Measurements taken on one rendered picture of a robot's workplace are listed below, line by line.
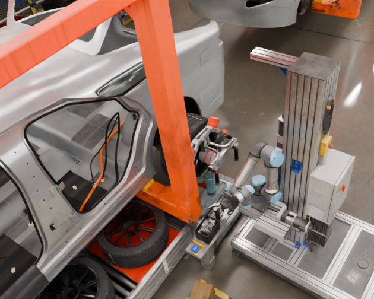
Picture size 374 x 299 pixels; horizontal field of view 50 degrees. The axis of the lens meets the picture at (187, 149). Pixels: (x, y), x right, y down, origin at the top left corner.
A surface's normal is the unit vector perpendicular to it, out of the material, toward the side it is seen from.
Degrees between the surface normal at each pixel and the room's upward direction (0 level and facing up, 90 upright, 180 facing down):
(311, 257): 0
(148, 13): 90
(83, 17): 90
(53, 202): 88
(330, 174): 0
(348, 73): 0
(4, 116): 31
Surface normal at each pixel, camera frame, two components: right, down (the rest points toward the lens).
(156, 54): -0.58, 0.62
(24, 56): 0.81, 0.32
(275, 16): 0.10, 0.81
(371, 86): -0.12, -0.72
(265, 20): -0.07, 0.88
